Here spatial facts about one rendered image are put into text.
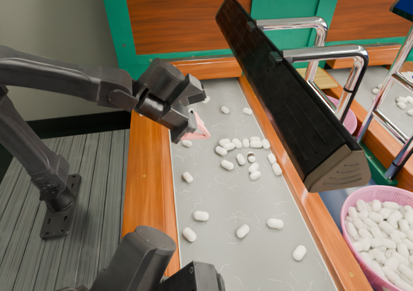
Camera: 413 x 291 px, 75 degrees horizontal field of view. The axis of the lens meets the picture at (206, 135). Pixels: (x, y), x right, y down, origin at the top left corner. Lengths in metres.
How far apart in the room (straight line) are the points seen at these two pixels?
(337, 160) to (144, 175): 0.52
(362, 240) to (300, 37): 0.76
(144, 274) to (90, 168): 0.62
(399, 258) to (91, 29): 1.75
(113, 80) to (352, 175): 0.44
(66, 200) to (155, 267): 0.51
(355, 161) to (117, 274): 0.29
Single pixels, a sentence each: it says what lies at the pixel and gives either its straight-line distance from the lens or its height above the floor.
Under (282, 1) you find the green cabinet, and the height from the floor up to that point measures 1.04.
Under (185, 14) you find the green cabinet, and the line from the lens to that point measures 1.02.
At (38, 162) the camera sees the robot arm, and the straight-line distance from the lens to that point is 0.71.
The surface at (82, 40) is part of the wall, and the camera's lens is 1.88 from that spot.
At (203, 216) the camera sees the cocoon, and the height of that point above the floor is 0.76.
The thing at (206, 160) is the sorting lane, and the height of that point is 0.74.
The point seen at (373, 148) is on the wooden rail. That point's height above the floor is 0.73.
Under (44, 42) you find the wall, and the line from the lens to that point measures 1.94.
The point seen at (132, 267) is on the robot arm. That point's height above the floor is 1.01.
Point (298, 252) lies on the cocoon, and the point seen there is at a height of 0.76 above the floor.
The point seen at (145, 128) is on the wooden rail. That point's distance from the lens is 0.87.
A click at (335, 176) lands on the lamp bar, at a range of 0.35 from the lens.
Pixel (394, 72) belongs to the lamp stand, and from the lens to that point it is 0.87.
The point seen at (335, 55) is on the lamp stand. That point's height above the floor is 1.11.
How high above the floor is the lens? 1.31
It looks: 42 degrees down
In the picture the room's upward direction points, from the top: straight up
